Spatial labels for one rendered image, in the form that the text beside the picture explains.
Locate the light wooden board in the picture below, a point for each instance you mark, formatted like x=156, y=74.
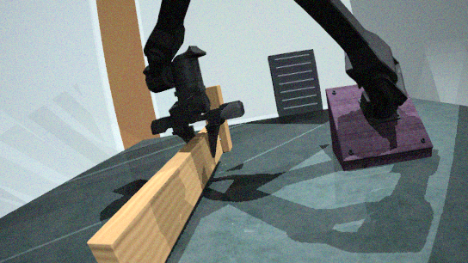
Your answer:
x=146, y=228

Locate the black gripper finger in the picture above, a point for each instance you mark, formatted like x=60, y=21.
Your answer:
x=187, y=134
x=213, y=131

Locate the wooden post with slot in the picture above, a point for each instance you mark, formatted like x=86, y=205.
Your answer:
x=215, y=97

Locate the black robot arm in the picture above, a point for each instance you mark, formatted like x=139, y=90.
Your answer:
x=368, y=61

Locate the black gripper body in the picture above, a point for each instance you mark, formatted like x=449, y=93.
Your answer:
x=229, y=110

